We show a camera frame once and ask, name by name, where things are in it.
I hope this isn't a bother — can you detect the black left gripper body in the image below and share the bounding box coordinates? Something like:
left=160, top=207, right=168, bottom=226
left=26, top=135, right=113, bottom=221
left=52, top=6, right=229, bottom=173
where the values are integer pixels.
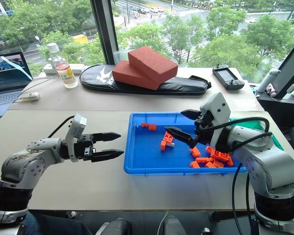
left=77, top=133, right=97, bottom=162

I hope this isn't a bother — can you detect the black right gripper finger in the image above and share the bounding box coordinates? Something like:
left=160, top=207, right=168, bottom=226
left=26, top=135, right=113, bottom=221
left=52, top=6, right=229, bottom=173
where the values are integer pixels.
left=180, top=109, right=201, bottom=121
left=164, top=126, right=199, bottom=149

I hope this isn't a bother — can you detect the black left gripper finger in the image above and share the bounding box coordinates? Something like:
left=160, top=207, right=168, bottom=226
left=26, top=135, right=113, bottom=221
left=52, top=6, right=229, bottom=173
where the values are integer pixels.
left=92, top=132, right=122, bottom=143
left=90, top=149, right=125, bottom=163

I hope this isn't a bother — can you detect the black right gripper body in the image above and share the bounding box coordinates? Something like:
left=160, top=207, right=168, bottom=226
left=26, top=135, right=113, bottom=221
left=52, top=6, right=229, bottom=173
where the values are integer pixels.
left=193, top=111, right=215, bottom=147

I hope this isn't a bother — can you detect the blue plastic bin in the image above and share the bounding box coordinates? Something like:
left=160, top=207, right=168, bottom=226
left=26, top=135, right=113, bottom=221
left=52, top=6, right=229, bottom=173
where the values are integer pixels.
left=123, top=112, right=248, bottom=177

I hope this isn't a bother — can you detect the green plastic bin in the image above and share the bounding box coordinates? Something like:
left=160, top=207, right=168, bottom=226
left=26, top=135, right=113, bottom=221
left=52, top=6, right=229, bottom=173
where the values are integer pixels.
left=229, top=117, right=285, bottom=153

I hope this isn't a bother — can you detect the black zipped bag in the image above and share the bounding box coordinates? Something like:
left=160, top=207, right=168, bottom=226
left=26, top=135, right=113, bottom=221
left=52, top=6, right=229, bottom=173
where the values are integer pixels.
left=79, top=64, right=212, bottom=96

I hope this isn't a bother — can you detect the black handheld game controller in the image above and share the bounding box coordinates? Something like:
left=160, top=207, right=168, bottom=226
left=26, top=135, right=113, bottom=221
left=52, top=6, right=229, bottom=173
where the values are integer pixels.
left=212, top=64, right=245, bottom=91

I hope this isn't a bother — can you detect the red foam brick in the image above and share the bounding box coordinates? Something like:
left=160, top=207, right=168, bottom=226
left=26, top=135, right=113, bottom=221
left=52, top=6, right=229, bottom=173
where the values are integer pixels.
left=112, top=60, right=163, bottom=91
left=127, top=46, right=179, bottom=85

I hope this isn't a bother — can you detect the glass jar with yellow label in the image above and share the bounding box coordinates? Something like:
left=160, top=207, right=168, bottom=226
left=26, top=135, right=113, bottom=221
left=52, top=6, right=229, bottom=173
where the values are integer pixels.
left=55, top=62, right=79, bottom=90

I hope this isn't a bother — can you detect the dark rounded shape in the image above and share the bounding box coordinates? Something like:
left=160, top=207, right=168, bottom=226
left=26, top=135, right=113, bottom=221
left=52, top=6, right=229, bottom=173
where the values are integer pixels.
left=95, top=217, right=132, bottom=235
left=158, top=215, right=187, bottom=235

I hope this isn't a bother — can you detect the white power strip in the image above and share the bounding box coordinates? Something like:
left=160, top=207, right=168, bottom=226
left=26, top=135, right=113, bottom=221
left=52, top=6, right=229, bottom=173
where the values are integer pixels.
left=42, top=63, right=85, bottom=74

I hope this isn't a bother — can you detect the small white adapter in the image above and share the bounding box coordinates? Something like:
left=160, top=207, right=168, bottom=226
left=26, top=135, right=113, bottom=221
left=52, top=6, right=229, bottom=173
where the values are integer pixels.
left=20, top=92, right=41, bottom=102

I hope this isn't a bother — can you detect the small pink plush toy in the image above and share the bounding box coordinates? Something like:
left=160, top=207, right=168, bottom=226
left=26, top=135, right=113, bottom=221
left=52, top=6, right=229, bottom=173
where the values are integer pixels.
left=265, top=83, right=278, bottom=95

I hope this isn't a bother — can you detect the black side desk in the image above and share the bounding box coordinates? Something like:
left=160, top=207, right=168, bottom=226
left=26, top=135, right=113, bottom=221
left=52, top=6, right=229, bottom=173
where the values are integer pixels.
left=256, top=92, right=294, bottom=130

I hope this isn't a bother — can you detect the white bottle with teal cap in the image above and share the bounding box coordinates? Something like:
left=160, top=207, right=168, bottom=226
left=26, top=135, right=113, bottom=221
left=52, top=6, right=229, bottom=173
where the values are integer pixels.
left=255, top=68, right=282, bottom=94

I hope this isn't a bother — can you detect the dark blue fabric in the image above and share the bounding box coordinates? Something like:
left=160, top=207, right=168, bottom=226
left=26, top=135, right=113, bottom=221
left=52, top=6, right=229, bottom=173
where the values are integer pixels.
left=21, top=211, right=92, bottom=235

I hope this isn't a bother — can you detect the clear plastic water bottle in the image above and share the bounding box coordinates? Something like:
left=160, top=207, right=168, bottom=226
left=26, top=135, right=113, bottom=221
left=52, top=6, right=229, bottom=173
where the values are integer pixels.
left=47, top=42, right=66, bottom=72

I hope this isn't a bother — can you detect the grey laptop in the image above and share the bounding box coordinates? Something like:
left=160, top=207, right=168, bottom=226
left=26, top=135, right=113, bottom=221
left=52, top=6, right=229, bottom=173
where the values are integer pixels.
left=0, top=51, right=34, bottom=119

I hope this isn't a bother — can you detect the black monitor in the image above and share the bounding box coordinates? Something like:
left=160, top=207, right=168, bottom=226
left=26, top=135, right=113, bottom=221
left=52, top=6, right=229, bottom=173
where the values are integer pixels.
left=271, top=36, right=294, bottom=99

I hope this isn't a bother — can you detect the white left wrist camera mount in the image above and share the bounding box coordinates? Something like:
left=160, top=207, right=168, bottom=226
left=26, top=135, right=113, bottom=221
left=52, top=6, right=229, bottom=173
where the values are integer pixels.
left=65, top=113, right=88, bottom=163

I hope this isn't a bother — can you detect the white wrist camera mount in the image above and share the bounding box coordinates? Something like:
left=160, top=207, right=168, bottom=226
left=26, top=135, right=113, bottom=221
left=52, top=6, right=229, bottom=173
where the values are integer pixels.
left=65, top=113, right=88, bottom=163
left=199, top=92, right=231, bottom=148

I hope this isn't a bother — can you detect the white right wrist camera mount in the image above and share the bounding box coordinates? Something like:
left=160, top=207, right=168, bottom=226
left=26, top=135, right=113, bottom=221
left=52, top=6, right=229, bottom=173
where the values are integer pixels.
left=199, top=92, right=231, bottom=148

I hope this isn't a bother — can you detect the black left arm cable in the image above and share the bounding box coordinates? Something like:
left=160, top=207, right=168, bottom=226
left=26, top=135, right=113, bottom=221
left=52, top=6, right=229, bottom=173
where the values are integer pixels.
left=47, top=115, right=74, bottom=139

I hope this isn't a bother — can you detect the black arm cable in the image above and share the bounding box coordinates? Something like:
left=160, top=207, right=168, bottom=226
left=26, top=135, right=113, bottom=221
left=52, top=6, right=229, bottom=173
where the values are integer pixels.
left=47, top=115, right=74, bottom=139
left=205, top=117, right=273, bottom=154

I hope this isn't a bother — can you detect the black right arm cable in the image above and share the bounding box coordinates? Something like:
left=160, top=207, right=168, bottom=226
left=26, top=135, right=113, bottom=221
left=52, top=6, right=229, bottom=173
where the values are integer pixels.
left=205, top=117, right=273, bottom=154

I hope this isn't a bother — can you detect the black hanging cable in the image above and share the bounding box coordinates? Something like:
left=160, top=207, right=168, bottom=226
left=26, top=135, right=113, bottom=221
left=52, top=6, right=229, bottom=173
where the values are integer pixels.
left=245, top=174, right=252, bottom=235
left=231, top=163, right=245, bottom=235

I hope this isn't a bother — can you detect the white adapter cable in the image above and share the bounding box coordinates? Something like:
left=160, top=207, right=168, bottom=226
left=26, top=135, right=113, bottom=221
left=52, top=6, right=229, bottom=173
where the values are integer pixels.
left=14, top=74, right=60, bottom=101

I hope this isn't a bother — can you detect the thin white cable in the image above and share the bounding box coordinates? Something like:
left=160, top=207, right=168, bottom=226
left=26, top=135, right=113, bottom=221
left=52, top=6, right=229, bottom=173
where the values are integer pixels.
left=156, top=211, right=170, bottom=235

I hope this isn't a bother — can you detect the black window frame post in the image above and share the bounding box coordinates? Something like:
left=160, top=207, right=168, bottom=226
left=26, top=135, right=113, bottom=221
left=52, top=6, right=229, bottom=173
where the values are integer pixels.
left=90, top=0, right=119, bottom=66

